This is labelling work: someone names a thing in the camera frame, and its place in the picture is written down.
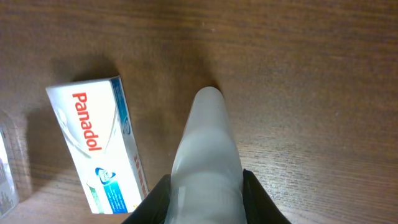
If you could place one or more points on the clear plastic container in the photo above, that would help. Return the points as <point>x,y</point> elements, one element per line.
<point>15,184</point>

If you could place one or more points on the white translucent squeeze bottle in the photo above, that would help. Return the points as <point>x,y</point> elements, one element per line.
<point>207,175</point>

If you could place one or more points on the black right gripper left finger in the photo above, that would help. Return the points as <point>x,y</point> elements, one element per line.
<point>153,209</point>

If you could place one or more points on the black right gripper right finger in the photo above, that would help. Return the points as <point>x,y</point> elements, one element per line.
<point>259,207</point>

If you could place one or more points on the white Panadol box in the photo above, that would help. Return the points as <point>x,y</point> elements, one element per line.
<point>96,125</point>

